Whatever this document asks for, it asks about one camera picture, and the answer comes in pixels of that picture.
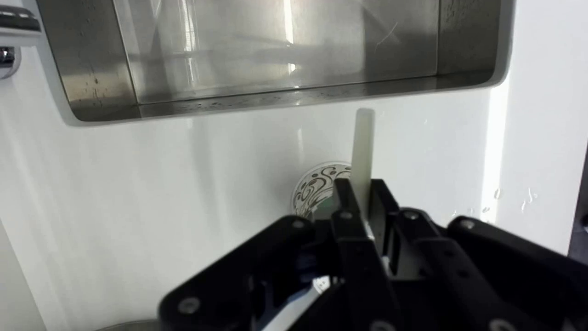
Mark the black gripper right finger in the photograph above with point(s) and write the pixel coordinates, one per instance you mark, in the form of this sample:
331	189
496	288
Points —
489	275

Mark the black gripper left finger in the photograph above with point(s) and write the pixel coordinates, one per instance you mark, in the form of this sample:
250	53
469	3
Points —
360	286

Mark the white plastic fork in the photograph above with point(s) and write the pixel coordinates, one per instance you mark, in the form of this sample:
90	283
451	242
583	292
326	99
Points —
362	147

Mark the stainless steel sink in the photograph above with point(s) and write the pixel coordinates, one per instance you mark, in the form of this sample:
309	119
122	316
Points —
276	47

